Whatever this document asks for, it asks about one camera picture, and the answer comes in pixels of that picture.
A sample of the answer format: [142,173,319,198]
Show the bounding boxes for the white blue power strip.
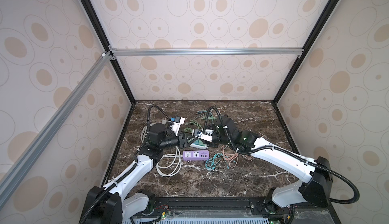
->
[189,140,208,150]

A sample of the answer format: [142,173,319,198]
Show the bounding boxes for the pink charger cable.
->
[220,144,253,168]

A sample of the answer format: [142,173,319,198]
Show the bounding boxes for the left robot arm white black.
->
[79,116,190,224]

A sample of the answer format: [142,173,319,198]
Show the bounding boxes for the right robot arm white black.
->
[192,106,360,207]

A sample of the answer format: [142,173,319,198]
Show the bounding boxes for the purple power strip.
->
[182,150,210,161]

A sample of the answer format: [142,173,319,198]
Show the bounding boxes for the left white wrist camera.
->
[170,116,185,136]

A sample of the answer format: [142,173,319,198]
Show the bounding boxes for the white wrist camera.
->
[170,116,185,136]
[192,129,214,142]

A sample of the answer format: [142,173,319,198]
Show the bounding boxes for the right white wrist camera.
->
[192,129,214,142]

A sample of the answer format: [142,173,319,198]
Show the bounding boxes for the white power strip cable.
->
[139,123,182,177]

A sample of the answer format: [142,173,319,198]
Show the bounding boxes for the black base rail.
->
[121,195,341,224]

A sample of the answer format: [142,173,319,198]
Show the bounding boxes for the horizontal aluminium rail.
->
[111,48,304,57]

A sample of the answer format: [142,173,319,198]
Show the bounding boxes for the diagonal aluminium rail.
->
[1,51,112,208]

